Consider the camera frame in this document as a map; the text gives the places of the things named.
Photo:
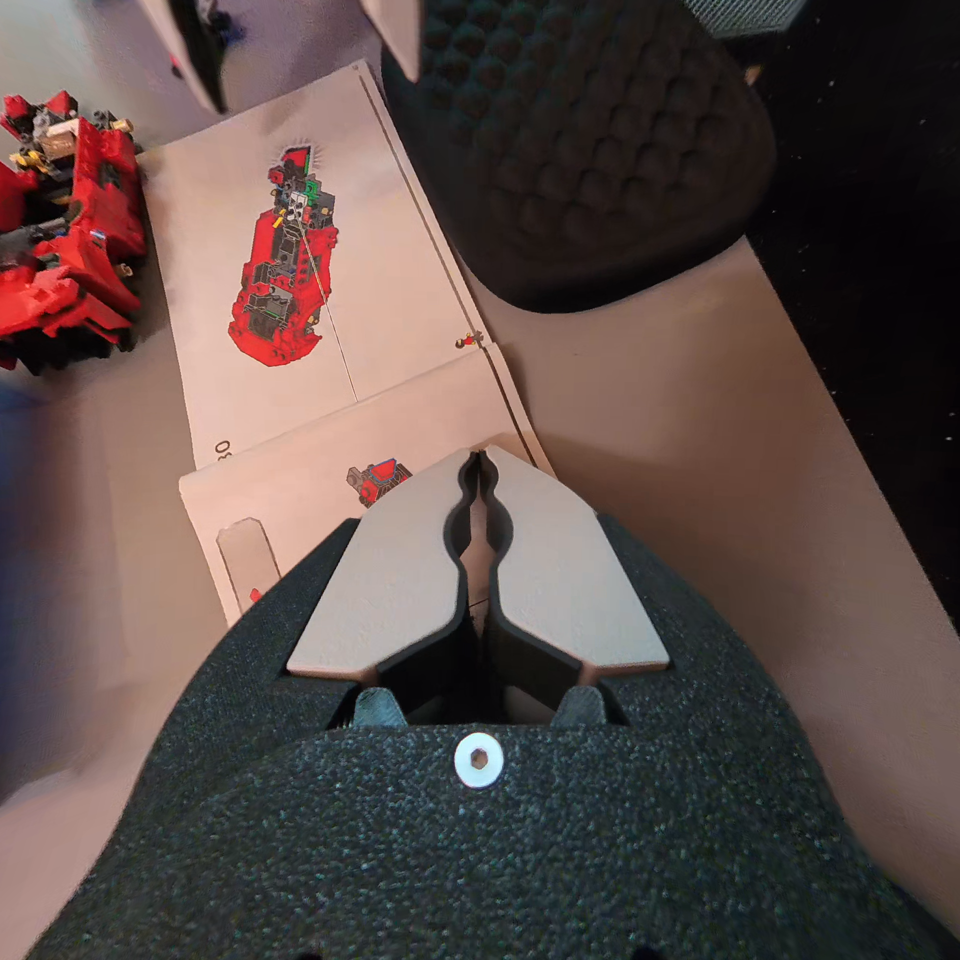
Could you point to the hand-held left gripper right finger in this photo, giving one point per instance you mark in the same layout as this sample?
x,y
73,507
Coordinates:
x,y
570,585

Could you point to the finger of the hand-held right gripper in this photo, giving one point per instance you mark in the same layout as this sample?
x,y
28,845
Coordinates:
x,y
176,37
397,30

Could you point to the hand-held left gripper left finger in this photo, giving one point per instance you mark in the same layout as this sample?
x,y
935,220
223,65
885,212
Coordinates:
x,y
390,585

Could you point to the red toy brick car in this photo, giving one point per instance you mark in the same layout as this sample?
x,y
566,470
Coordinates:
x,y
82,255

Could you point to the white instruction booklet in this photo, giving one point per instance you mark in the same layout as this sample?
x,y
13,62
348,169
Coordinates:
x,y
210,225

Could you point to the black dimpled cushion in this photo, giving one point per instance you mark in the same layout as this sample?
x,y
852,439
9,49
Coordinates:
x,y
585,150

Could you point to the grey mesh chair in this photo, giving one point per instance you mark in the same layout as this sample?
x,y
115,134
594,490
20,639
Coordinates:
x,y
742,15

